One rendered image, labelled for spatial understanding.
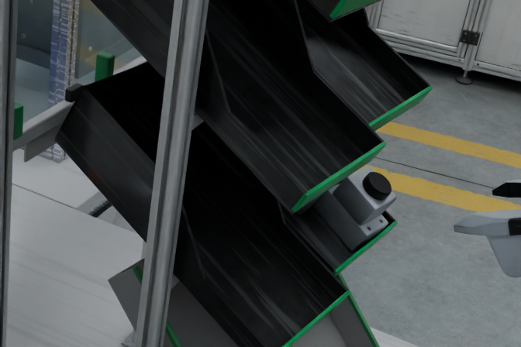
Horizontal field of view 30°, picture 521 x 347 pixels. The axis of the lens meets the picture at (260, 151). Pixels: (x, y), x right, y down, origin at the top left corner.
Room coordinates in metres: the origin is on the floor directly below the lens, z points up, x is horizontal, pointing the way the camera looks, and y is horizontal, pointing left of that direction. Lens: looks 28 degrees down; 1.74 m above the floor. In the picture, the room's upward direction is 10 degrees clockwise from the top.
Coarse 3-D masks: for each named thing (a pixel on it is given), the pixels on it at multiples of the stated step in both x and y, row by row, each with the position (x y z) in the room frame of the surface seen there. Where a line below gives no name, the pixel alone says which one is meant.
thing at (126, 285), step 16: (128, 272) 0.73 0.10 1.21; (112, 288) 0.73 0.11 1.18; (128, 288) 0.72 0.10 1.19; (176, 288) 0.78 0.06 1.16; (128, 304) 0.72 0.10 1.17; (176, 304) 0.77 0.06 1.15; (192, 304) 0.78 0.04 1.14; (176, 320) 0.75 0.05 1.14; (192, 320) 0.77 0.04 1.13; (208, 320) 0.78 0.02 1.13; (176, 336) 0.70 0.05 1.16; (192, 336) 0.75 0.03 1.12; (208, 336) 0.76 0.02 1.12; (224, 336) 0.78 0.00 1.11
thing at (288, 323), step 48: (96, 96) 0.75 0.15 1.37; (144, 96) 0.86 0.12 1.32; (96, 144) 0.75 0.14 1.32; (144, 144) 0.82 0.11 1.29; (192, 144) 0.85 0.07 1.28; (144, 192) 0.72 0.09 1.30; (192, 192) 0.79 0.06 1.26; (240, 192) 0.82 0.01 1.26; (144, 240) 0.71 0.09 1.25; (192, 240) 0.69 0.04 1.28; (240, 240) 0.77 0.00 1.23; (288, 240) 0.79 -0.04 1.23; (192, 288) 0.68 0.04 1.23; (240, 288) 0.71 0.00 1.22; (288, 288) 0.74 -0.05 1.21; (336, 288) 0.76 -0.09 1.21; (240, 336) 0.66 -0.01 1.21; (288, 336) 0.69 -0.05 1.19
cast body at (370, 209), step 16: (352, 176) 0.86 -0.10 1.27; (368, 176) 0.86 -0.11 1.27; (384, 176) 0.87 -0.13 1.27; (336, 192) 0.86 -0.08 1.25; (352, 192) 0.85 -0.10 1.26; (368, 192) 0.85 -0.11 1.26; (384, 192) 0.85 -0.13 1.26; (320, 208) 0.87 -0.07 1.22; (336, 208) 0.86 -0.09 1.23; (352, 208) 0.85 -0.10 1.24; (368, 208) 0.84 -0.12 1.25; (384, 208) 0.86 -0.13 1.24; (336, 224) 0.86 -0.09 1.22; (352, 224) 0.85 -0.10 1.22; (368, 224) 0.85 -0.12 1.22; (384, 224) 0.86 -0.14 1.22; (352, 240) 0.84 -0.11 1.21; (368, 240) 0.86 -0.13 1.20
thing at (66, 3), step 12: (60, 0) 1.49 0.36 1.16; (72, 0) 1.49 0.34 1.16; (60, 12) 1.49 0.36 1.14; (72, 12) 1.49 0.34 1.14; (60, 24) 1.49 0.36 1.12; (72, 24) 1.50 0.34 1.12; (60, 36) 1.48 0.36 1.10; (72, 36) 1.50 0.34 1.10; (60, 48) 1.48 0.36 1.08; (72, 48) 1.50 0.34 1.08; (60, 60) 1.48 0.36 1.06; (72, 60) 1.50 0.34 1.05; (60, 72) 1.48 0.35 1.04; (72, 72) 1.50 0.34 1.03; (60, 84) 1.48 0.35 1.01; (72, 84) 1.50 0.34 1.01; (60, 96) 1.48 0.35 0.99; (48, 108) 1.49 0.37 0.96; (48, 156) 1.49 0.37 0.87; (60, 156) 1.48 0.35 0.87
